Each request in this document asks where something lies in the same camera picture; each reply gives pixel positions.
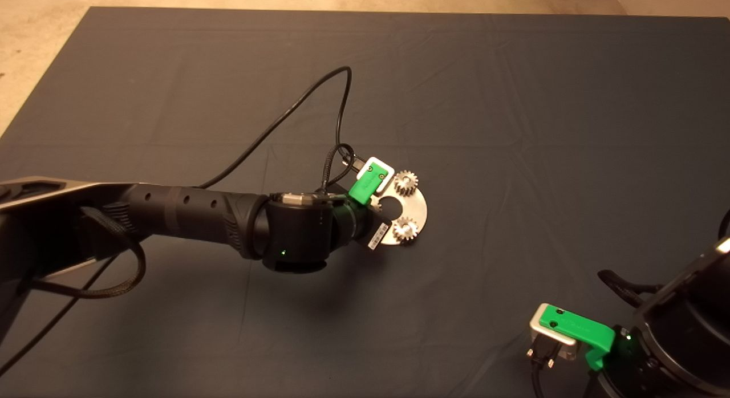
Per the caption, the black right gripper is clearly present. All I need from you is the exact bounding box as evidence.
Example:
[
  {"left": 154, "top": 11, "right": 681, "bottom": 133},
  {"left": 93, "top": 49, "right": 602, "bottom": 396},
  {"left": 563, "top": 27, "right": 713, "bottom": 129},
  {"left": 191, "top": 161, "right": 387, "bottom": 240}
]
[{"left": 585, "top": 327, "right": 662, "bottom": 398}]

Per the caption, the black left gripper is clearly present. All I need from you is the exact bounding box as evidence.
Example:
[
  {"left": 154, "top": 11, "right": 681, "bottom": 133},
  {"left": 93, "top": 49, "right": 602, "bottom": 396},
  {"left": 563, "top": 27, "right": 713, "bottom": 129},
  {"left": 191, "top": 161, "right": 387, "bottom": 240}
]
[{"left": 354, "top": 203, "right": 394, "bottom": 251}]

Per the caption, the small steel planetary gear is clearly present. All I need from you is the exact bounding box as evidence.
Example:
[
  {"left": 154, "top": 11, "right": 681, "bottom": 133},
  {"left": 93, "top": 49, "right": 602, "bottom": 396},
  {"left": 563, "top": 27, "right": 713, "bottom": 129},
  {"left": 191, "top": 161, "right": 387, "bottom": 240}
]
[
  {"left": 393, "top": 216, "right": 420, "bottom": 243},
  {"left": 394, "top": 170, "right": 419, "bottom": 197}
]

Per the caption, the round metal carrier plate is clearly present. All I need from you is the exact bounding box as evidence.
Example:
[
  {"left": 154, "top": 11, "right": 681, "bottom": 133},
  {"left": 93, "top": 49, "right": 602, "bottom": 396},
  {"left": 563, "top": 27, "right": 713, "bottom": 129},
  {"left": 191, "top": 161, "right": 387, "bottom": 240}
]
[{"left": 374, "top": 178, "right": 428, "bottom": 246}]

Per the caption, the dark grey table cloth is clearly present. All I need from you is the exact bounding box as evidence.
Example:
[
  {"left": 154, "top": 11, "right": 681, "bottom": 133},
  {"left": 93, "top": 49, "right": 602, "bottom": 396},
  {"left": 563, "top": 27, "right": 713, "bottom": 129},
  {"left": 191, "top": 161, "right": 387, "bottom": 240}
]
[{"left": 0, "top": 7, "right": 730, "bottom": 398}]

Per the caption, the left wrist green camera mount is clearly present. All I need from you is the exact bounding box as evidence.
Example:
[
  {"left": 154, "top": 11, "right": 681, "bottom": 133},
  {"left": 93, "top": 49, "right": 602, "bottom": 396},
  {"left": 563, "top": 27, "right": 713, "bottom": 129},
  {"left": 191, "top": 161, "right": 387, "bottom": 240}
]
[{"left": 348, "top": 163, "right": 390, "bottom": 206}]

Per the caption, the wrist green camera mount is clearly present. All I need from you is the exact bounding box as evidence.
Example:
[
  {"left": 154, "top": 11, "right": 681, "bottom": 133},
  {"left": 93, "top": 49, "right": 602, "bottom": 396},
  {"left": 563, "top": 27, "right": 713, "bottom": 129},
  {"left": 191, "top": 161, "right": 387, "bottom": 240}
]
[
  {"left": 539, "top": 306, "right": 618, "bottom": 372},
  {"left": 348, "top": 163, "right": 390, "bottom": 206}
]

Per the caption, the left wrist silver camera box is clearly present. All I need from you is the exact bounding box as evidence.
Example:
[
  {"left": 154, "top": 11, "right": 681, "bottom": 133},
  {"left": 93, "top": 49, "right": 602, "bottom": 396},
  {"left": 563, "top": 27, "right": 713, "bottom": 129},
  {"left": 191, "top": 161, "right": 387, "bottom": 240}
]
[{"left": 364, "top": 156, "right": 395, "bottom": 194}]

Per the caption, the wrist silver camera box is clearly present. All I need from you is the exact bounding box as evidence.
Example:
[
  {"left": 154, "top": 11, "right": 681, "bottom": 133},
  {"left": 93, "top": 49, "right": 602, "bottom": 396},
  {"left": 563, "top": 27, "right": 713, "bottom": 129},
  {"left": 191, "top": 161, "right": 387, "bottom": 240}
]
[
  {"left": 529, "top": 303, "right": 579, "bottom": 362},
  {"left": 364, "top": 156, "right": 395, "bottom": 194}
]

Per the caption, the right wrist green camera mount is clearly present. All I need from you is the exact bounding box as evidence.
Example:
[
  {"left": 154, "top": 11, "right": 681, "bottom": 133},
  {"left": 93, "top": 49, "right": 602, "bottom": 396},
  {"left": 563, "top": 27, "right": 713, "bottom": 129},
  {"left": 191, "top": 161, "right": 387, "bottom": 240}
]
[{"left": 539, "top": 306, "right": 618, "bottom": 372}]

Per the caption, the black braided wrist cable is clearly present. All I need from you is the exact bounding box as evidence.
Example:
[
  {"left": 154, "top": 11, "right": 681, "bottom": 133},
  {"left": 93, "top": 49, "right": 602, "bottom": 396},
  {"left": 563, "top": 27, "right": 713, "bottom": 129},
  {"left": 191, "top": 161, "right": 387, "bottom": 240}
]
[{"left": 321, "top": 143, "right": 359, "bottom": 194}]

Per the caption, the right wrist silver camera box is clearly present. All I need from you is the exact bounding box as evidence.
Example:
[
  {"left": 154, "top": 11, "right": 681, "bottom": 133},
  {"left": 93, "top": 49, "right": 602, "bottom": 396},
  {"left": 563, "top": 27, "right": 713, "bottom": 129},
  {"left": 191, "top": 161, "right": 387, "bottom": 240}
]
[{"left": 529, "top": 303, "right": 579, "bottom": 362}]

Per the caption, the left wrist black camera cable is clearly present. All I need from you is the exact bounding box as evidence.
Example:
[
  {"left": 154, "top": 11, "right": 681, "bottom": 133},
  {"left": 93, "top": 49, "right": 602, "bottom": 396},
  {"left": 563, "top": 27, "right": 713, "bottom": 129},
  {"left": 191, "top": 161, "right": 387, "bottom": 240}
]
[{"left": 197, "top": 66, "right": 353, "bottom": 189}]

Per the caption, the black braided arm hose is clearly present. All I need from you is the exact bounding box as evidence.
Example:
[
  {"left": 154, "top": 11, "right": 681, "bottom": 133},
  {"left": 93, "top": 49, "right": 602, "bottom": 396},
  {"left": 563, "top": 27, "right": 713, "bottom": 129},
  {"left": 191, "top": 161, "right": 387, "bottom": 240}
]
[{"left": 31, "top": 207, "right": 147, "bottom": 299}]

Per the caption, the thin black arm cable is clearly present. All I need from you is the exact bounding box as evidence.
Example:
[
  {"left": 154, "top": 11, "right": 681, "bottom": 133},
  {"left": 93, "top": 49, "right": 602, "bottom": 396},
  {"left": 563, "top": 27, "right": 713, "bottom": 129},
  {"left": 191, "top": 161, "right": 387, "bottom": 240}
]
[{"left": 0, "top": 253, "right": 115, "bottom": 379}]

